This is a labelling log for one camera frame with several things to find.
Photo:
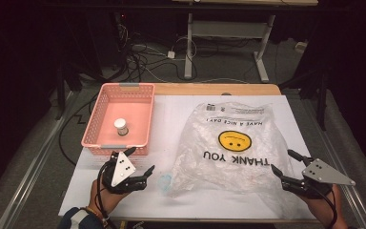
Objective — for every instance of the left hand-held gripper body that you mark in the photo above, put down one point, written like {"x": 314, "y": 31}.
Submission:
{"x": 122, "y": 168}

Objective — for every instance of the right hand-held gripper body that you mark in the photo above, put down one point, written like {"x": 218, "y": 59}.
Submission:
{"x": 322, "y": 175}

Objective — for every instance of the small white-capped bottle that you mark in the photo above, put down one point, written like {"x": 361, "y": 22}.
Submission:
{"x": 120, "y": 126}

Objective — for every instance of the pink plastic basket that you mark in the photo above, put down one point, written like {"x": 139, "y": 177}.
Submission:
{"x": 133, "y": 111}

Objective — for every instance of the clear smiley plastic bag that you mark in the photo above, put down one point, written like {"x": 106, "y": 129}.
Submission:
{"x": 235, "y": 171}

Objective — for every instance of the person's left hand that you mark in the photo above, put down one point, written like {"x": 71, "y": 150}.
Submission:
{"x": 103, "y": 198}

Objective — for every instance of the person's right hand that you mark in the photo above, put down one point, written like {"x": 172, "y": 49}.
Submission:
{"x": 325, "y": 211}

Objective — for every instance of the white table sheet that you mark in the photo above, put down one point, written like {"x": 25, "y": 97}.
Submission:
{"x": 168, "y": 117}

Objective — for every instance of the black metal stand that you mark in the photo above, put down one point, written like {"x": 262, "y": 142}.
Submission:
{"x": 62, "y": 92}
{"x": 321, "y": 95}

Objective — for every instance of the white power adapter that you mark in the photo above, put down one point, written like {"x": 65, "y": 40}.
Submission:
{"x": 171, "y": 54}

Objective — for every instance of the small white box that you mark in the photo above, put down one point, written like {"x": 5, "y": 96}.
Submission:
{"x": 301, "y": 46}

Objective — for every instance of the white metal desk frame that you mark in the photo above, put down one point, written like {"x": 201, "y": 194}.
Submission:
{"x": 228, "y": 29}

